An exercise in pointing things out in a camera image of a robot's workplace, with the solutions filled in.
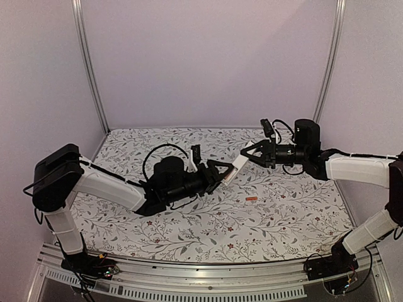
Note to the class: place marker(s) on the front aluminium rail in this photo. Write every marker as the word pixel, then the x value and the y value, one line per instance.
pixel 156 280

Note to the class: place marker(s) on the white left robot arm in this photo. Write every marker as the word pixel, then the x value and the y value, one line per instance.
pixel 65 173

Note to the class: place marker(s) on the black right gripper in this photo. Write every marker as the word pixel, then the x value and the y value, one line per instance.
pixel 270 153

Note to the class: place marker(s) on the right aluminium frame post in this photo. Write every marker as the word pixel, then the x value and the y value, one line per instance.
pixel 331 59

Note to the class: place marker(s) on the left aluminium frame post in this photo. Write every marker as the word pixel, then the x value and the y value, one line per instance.
pixel 88 65

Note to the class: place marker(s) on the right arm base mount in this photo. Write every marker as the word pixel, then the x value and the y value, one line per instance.
pixel 338 262

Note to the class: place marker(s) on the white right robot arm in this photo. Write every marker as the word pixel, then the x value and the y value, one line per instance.
pixel 333 164

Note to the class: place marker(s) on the floral patterned table mat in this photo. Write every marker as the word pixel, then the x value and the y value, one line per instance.
pixel 295 215

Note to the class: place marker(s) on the white remote control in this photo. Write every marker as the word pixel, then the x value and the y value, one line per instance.
pixel 238 165

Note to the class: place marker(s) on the aluminium frame post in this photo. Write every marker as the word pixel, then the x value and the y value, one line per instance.
pixel 331 59
pixel 88 65

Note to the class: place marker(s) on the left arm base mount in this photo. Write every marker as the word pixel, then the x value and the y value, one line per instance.
pixel 89 268

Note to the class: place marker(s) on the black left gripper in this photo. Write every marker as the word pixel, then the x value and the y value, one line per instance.
pixel 208 179

